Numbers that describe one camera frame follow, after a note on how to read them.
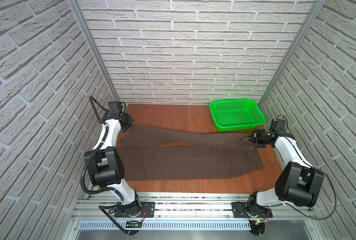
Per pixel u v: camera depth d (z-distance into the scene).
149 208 0.73
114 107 0.69
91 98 0.73
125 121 0.80
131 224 0.73
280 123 0.70
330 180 0.64
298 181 0.43
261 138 0.74
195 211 0.74
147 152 0.94
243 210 0.74
